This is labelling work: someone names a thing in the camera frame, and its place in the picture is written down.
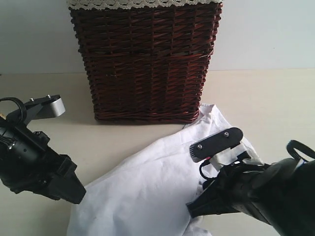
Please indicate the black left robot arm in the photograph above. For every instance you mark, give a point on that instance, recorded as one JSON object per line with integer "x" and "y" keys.
{"x": 23, "y": 132}

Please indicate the floral patterned beige cloth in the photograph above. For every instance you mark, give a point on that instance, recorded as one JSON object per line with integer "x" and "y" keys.
{"x": 129, "y": 4}

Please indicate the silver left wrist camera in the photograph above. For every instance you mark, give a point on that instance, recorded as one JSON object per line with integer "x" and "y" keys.
{"x": 50, "y": 106}

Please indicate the white t-shirt with red print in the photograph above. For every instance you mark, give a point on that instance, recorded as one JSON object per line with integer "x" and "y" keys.
{"x": 146, "y": 195}

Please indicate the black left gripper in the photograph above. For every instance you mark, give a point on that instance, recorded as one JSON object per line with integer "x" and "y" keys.
{"x": 25, "y": 167}

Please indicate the dark red wicker basket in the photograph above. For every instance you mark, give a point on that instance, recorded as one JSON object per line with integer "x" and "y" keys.
{"x": 146, "y": 64}

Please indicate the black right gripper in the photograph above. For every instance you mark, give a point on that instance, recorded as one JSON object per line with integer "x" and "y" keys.
{"x": 239, "y": 188}

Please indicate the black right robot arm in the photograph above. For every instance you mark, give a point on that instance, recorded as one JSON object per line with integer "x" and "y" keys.
{"x": 281, "y": 195}

